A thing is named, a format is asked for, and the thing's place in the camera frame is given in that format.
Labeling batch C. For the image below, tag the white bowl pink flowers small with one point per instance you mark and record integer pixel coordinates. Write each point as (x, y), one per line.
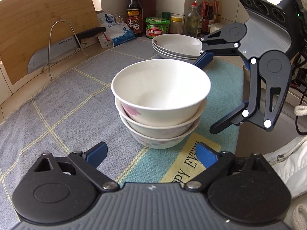
(160, 143)

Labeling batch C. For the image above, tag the oil bottle yellow cap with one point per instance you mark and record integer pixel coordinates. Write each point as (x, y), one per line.
(218, 9)

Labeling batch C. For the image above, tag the steel kitchen knife black handle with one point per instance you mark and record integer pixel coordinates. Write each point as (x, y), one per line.
(40, 58)

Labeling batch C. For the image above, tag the dark vinegar bottle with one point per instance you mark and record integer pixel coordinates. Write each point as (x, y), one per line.
(135, 17)

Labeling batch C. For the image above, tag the clear glass pickle bottle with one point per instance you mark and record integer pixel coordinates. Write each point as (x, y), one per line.
(191, 21)

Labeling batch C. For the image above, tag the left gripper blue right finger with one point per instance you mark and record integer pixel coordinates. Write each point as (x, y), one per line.
(206, 155)

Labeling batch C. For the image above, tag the red cap sauce bottle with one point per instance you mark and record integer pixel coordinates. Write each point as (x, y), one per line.
(208, 16)

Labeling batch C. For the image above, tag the blue white salt bag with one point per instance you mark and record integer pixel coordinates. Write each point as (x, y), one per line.
(116, 32)

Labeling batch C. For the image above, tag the green lid sauce jar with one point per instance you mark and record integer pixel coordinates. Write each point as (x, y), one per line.
(156, 26)

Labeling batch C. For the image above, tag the white deep plate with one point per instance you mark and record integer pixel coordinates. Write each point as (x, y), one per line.
(169, 56)

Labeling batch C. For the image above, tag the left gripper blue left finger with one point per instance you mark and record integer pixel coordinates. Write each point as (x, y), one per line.
(96, 155)

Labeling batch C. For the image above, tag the bamboo cutting board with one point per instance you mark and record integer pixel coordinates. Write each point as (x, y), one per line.
(30, 25)

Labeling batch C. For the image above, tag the yellow lid spice jar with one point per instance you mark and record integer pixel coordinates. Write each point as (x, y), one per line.
(176, 25)

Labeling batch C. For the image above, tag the grey checked dish mat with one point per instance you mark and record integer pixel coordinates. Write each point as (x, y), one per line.
(74, 113)

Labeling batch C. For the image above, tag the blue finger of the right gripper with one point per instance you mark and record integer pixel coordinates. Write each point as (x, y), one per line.
(235, 117)
(204, 59)

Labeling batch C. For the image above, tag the white plate with stain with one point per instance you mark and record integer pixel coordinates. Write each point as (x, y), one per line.
(179, 44)

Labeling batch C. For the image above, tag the white drawstring cloth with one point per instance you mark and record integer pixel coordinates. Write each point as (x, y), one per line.
(289, 162)

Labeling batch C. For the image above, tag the white plate with fruit print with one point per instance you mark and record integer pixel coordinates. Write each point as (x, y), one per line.
(174, 53)

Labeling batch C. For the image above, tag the white plastic box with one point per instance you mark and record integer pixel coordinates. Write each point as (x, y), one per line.
(214, 27)

